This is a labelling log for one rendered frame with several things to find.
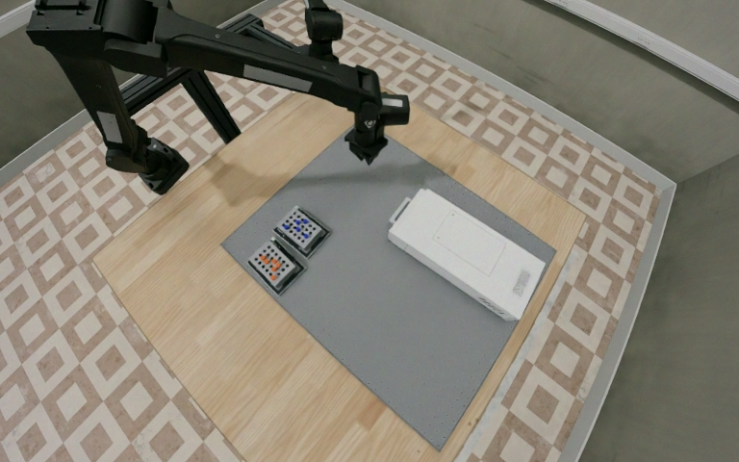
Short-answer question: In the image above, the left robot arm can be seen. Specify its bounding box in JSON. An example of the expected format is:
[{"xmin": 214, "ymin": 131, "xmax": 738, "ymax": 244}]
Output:
[{"xmin": 303, "ymin": 0, "xmax": 344, "ymax": 64}]

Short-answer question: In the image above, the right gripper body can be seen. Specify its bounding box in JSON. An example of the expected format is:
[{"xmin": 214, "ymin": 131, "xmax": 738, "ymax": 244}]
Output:
[{"xmin": 344, "ymin": 125, "xmax": 388, "ymax": 159}]

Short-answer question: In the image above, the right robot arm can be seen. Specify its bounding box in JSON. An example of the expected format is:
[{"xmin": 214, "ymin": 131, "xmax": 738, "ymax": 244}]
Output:
[{"xmin": 25, "ymin": 0, "xmax": 410, "ymax": 192}]

